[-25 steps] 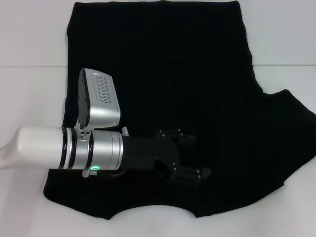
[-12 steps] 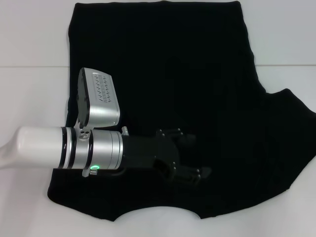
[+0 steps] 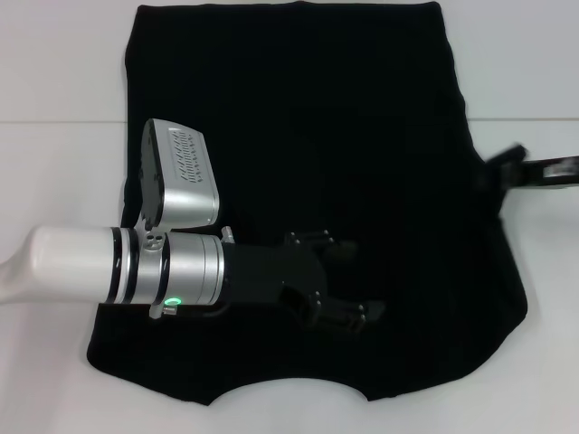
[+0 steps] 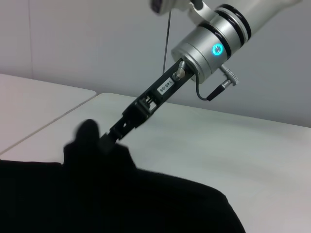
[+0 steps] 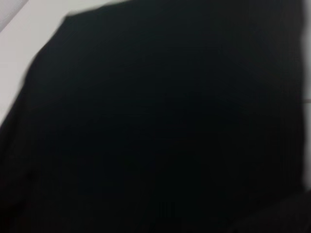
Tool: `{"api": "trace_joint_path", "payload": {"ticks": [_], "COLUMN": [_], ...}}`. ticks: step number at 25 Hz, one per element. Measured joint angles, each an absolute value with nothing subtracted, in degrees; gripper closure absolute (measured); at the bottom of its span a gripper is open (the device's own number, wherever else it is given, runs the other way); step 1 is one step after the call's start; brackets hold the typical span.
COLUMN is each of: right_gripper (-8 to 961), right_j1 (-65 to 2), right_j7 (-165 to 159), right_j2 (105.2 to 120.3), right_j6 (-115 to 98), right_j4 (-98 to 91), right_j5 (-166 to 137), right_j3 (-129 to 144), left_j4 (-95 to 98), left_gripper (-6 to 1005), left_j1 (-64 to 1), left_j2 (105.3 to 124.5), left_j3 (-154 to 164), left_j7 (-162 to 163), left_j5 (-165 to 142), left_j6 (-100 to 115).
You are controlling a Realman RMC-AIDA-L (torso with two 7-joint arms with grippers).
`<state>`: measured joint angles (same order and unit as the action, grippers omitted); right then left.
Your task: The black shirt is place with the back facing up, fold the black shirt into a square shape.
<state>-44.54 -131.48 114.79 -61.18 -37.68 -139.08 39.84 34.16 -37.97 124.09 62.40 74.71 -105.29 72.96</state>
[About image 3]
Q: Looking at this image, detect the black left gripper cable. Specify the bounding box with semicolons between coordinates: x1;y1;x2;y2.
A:
150;303;232;320

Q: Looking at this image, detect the black shirt with FREE print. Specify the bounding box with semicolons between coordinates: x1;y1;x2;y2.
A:
85;2;529;402

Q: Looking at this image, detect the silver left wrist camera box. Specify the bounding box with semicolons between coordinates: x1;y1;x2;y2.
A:
136;118;222;228

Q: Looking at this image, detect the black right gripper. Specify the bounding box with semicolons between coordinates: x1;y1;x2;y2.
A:
483;143;579;190

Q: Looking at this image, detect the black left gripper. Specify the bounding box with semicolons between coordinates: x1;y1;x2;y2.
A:
220;229;387;335

